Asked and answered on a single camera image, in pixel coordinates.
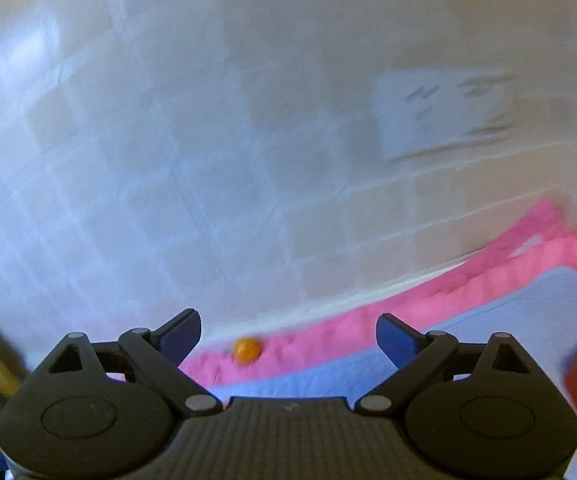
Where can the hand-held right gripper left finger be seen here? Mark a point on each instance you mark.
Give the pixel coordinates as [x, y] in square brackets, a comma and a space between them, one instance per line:
[183, 335]

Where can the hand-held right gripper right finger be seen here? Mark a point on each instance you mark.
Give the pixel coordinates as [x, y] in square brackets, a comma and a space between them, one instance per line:
[396, 339]

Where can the small tangerine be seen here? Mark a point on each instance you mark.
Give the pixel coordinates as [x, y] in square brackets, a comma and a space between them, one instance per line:
[247, 350]

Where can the blue quilted mat pink ruffle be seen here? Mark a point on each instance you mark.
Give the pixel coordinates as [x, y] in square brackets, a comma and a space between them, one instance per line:
[493, 305]

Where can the white wall socket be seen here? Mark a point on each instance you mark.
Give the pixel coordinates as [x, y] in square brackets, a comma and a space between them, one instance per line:
[413, 115]
[483, 105]

